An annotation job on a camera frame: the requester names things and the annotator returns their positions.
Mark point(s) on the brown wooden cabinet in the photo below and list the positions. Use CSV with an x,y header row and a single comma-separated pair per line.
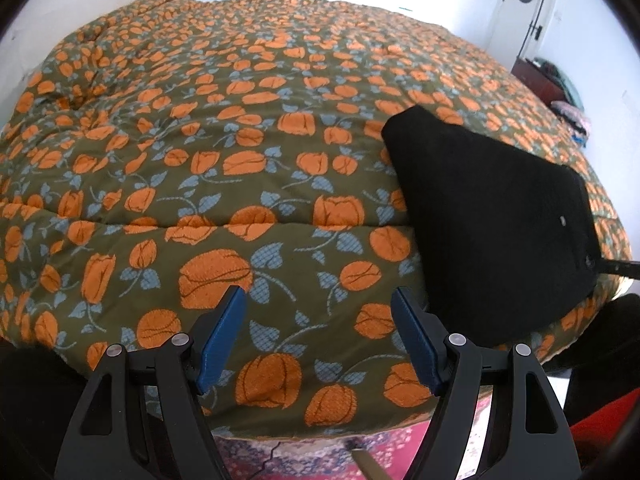
x,y
537,80

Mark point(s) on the pile of clothes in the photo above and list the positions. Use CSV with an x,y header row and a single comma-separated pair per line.
x,y
567,105

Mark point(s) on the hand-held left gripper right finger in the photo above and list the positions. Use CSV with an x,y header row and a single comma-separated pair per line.
x,y
416,342

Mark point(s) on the dark cloth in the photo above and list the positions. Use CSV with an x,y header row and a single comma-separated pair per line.
x,y
35,400
597,345

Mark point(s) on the white door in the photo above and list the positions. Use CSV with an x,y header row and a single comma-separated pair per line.
x,y
527,20

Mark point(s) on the pink patterned rug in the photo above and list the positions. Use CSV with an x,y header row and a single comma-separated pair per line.
x,y
310,452

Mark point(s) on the red garment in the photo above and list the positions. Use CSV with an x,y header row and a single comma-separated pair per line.
x,y
607,422

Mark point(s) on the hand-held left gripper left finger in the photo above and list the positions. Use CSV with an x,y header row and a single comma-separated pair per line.
x,y
222,337

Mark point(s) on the black pants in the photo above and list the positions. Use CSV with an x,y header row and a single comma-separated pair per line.
x,y
490,230

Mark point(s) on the orange floral blanket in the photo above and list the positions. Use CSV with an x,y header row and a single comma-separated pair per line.
x,y
225,170

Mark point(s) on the beige pointed object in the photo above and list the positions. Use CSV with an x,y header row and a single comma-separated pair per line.
x,y
369,465

